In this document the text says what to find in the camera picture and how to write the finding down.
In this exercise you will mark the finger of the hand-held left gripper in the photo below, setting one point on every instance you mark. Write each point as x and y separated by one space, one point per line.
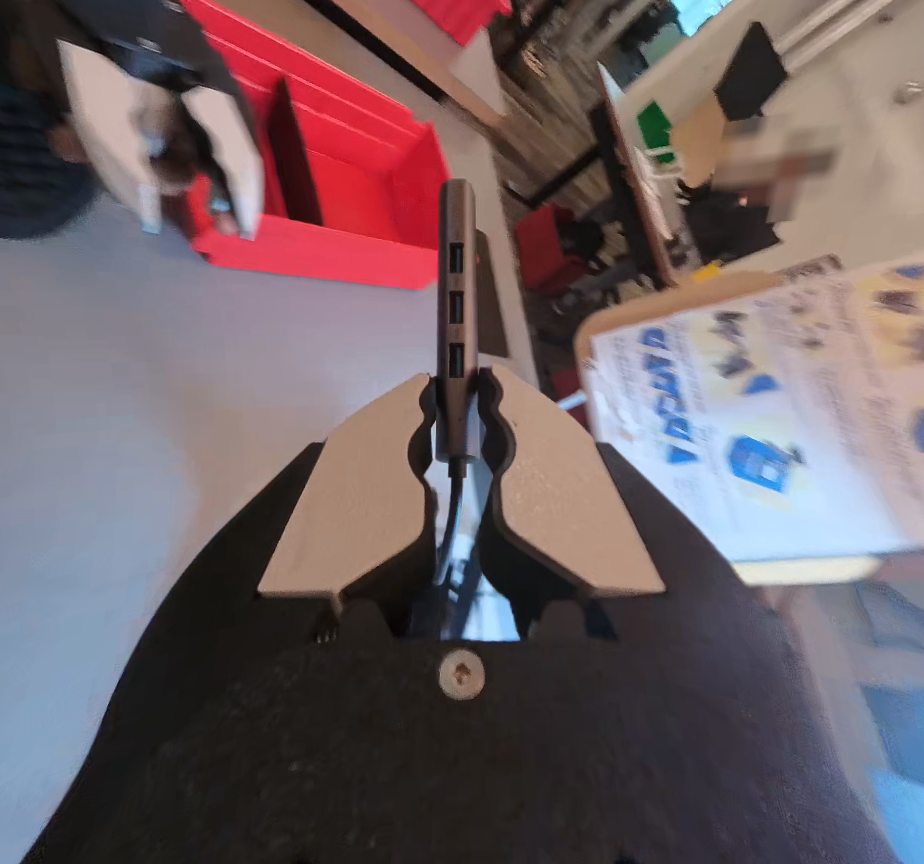
105 121
231 149

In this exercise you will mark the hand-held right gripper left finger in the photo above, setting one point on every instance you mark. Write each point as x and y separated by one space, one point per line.
354 510

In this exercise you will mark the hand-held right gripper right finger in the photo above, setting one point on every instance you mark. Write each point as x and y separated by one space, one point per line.
570 510

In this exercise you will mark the red plastic bin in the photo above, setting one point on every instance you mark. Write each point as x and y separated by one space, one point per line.
346 178

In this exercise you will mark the slim grey usb hub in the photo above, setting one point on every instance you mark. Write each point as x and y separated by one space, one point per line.
456 229

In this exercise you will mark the person's left forearm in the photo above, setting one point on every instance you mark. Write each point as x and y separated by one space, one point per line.
36 171

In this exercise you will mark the black bin divider panel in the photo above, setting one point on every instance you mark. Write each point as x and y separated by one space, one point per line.
292 157

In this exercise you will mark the red bag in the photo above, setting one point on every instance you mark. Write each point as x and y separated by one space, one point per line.
541 250

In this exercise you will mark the yellow paper pad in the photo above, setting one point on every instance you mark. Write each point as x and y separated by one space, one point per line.
706 272

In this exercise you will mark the green plastic bin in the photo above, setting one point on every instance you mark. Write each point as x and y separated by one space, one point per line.
655 124

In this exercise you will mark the clipboard stand with black sheet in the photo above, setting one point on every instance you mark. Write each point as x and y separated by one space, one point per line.
751 70

